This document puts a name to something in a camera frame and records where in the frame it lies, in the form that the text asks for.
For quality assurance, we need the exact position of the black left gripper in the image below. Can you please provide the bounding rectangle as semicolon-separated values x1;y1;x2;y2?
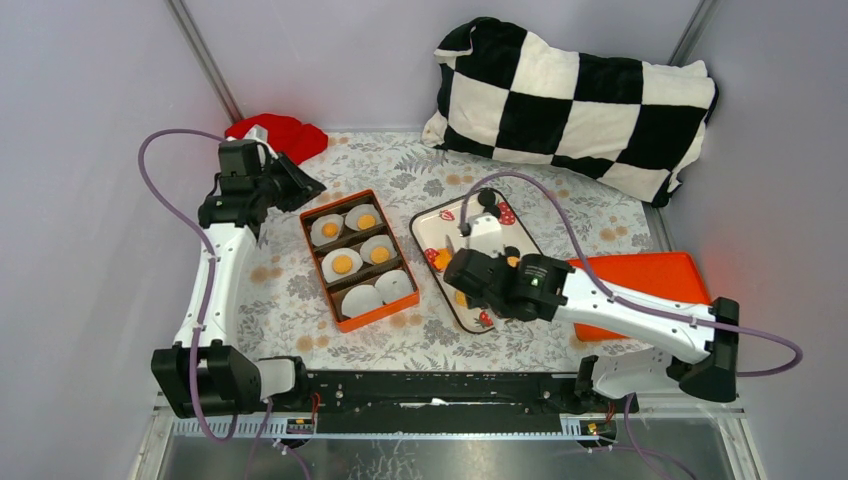
252;150;327;213

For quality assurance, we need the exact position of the round tan biscuit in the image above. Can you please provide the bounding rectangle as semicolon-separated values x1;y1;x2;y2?
369;246;392;265
321;222;340;239
331;254;355;275
356;213;377;231
454;291;468;308

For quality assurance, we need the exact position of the orange cookie tin box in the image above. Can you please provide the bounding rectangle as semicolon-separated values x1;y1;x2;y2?
299;190;420;333

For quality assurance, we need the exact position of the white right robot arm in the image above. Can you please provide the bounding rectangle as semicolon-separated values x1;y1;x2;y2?
444;249;739;412

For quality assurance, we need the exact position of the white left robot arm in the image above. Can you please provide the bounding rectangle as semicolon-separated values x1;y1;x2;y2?
151;138;325;418

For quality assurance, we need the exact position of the black sandwich cookie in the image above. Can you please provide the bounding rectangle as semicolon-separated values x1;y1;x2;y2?
504;246;521;258
484;205;502;219
477;189;496;207

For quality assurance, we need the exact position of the red cloth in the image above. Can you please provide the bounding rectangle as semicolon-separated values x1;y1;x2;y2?
225;113;329;165

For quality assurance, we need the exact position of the white paper cupcake liner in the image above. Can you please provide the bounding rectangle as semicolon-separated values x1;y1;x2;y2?
321;248;363;284
310;214;344;247
374;269;416;304
359;234;397;265
344;203;382;232
341;284;384;319

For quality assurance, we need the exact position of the floral tablecloth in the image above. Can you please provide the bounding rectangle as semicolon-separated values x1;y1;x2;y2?
235;132;658;372

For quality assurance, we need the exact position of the orange tin lid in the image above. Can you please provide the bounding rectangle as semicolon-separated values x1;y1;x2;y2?
588;252;712;304

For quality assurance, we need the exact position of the checkered black white pillow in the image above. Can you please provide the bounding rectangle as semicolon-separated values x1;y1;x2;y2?
421;17;719;208

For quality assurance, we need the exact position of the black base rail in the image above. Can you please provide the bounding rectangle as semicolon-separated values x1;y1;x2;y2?
273;370;639;435

